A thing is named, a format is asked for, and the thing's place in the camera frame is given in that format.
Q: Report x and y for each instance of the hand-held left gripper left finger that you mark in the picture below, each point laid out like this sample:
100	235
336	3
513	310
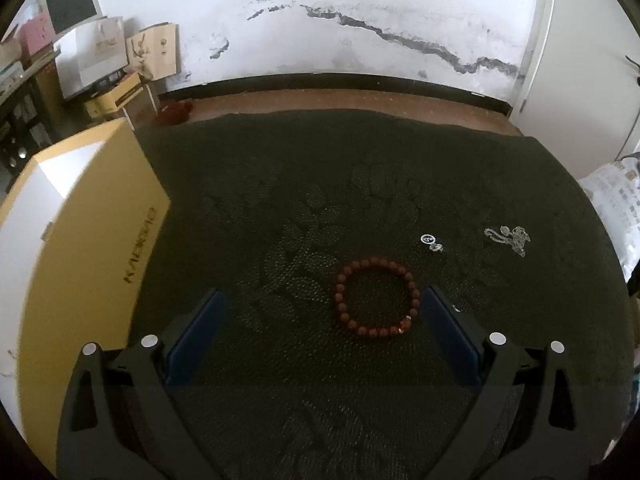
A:
192	340

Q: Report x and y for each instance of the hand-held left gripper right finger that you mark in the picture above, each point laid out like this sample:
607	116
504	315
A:
452	335

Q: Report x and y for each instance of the dark patterned blanket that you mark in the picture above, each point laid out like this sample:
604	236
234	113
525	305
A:
350	260

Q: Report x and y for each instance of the yellow and white box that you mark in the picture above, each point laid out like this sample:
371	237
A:
75	270

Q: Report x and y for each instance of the printed white pillow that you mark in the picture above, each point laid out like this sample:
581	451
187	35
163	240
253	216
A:
616	200

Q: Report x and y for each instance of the red cloth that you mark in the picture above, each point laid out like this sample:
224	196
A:
174	112

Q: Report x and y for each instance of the flat yellow box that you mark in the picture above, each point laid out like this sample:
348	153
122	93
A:
112	94

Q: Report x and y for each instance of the dark shelf unit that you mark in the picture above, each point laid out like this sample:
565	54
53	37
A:
20	110

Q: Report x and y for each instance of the brown paper bag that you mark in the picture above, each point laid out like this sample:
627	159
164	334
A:
152	50

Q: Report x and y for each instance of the white paper bag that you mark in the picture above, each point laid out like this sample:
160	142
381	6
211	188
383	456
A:
92	55

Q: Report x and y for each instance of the white door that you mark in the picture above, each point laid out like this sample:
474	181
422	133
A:
585	60

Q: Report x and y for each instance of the pink box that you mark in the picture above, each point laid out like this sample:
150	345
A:
36	35

